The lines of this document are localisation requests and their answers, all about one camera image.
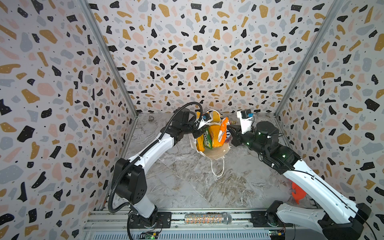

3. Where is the orange snack packet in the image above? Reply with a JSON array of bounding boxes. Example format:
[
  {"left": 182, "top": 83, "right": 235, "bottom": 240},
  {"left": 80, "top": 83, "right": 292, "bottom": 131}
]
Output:
[{"left": 218, "top": 117, "right": 230, "bottom": 147}]

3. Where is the aluminium corner post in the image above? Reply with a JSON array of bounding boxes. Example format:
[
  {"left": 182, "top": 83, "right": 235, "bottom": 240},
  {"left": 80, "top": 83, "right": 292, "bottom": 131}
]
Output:
[
  {"left": 274, "top": 0, "right": 344, "bottom": 118},
  {"left": 78, "top": 0, "right": 138, "bottom": 119}
]

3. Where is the white printed paper bag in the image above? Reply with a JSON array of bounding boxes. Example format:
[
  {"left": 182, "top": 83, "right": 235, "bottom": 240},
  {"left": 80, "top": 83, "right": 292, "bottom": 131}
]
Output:
[{"left": 191, "top": 109, "right": 232, "bottom": 178}]

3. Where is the aluminium right corner post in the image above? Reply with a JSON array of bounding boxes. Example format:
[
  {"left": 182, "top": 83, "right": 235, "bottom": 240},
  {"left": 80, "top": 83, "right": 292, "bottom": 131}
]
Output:
[{"left": 274, "top": 0, "right": 344, "bottom": 118}]

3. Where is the aluminium left corner post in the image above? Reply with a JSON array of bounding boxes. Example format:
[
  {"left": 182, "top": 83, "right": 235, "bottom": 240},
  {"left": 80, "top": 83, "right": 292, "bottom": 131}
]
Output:
[{"left": 78, "top": 0, "right": 138, "bottom": 119}]

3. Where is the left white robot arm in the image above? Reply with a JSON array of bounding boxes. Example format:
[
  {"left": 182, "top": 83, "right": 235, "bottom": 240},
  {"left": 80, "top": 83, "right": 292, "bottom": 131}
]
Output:
[{"left": 108, "top": 102, "right": 212, "bottom": 219}]

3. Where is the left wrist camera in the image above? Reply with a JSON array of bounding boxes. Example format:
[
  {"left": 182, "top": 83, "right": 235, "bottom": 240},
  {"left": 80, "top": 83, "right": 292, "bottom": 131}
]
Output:
[{"left": 198, "top": 112, "right": 213, "bottom": 128}]

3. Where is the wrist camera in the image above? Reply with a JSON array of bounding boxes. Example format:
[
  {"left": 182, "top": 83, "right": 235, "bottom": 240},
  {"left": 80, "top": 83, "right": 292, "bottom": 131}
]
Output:
[
  {"left": 237, "top": 109, "right": 254, "bottom": 135},
  {"left": 198, "top": 112, "right": 213, "bottom": 128}
]

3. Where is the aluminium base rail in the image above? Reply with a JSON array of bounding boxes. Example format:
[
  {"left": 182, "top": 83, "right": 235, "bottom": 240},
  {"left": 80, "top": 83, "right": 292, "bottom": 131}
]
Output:
[{"left": 80, "top": 209, "right": 325, "bottom": 240}]

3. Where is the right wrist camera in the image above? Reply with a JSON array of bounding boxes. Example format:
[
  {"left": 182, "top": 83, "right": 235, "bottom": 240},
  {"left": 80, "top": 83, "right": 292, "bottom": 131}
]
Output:
[{"left": 237, "top": 109, "right": 254, "bottom": 135}]

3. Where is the purple snack packet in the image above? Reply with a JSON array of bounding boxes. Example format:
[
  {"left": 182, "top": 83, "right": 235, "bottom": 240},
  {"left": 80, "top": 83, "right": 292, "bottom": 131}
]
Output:
[{"left": 225, "top": 126, "right": 232, "bottom": 143}]

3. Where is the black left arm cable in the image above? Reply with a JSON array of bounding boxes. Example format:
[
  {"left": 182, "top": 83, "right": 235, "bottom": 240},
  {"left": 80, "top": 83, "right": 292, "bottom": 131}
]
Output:
[{"left": 107, "top": 101, "right": 204, "bottom": 214}]

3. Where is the glittery cylinder tube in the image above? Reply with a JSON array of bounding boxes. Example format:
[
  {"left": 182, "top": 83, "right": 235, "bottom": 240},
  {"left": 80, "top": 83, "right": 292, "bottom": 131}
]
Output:
[{"left": 184, "top": 213, "right": 233, "bottom": 225}]

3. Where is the yellow snack packet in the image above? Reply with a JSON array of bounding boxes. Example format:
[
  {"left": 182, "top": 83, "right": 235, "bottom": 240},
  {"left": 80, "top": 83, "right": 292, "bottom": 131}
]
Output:
[{"left": 209, "top": 125, "right": 223, "bottom": 148}]

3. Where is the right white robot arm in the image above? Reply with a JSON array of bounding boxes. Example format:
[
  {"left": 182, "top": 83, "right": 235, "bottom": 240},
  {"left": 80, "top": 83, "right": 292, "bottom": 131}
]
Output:
[{"left": 229, "top": 121, "right": 372, "bottom": 240}]

